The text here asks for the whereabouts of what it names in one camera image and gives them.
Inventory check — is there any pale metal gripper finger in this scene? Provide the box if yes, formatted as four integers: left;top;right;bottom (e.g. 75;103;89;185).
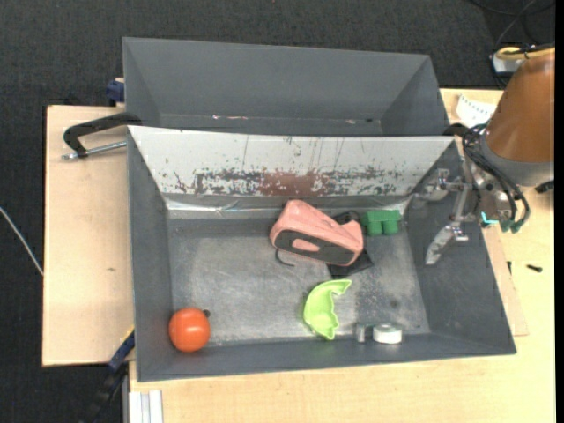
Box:
411;169;452;204
425;224;470;266

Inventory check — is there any green toy brick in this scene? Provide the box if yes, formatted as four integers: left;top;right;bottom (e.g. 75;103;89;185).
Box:
360;209;404;238

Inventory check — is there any black flat square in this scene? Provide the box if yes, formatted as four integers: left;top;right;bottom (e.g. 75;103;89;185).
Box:
327;209;375;278

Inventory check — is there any white tape roll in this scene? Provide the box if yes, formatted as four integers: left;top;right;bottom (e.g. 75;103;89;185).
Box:
372;322;404;345

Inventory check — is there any pink and black shoe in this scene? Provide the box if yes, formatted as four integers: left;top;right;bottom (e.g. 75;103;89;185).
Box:
269;198;366;268

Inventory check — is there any lime green plastic scoop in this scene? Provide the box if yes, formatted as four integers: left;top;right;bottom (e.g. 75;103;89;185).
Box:
301;278;354;342

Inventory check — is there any grey metal bin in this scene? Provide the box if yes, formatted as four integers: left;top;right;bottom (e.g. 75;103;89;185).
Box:
121;36;518;383

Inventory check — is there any orange ball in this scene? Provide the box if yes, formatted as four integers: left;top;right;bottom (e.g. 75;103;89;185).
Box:
167;307;212;353

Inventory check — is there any pale wood board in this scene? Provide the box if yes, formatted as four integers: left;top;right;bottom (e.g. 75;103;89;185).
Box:
41;104;137;368

